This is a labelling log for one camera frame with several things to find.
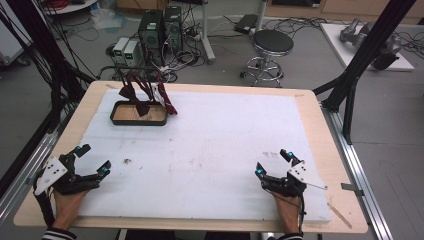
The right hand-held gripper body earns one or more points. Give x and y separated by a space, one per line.
293 178

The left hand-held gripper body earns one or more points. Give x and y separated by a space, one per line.
71 181

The black rack with tray base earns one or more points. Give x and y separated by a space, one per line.
140 121

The dark red striped bow tie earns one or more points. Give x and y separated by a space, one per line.
140 103

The person's left hand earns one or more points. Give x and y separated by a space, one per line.
68 208

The person's right hand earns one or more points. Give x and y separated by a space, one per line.
287 210

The white foam mat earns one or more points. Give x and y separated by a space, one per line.
216 140

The wooden table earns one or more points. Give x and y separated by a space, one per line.
320 110

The thin wooden stick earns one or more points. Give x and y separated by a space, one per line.
340 215

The white green power supply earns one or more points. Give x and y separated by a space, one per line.
120 50
132 53

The black round stool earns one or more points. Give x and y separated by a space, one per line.
272 41

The white floor board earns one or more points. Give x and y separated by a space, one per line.
336 43

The clear plastic bag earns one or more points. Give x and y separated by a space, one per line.
106 19

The black computer tower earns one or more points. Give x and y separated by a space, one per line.
173 28
151 33

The black flat box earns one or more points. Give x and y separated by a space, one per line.
246 24

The grey robot part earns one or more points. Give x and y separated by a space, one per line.
353 31

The round white table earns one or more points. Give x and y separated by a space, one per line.
71 6

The white desk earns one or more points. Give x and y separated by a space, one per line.
205 30

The aluminium rail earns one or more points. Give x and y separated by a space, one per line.
26 170
361 173

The metal bracket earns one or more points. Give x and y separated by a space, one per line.
351 188

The black frame post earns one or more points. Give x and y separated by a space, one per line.
376 43
40 43

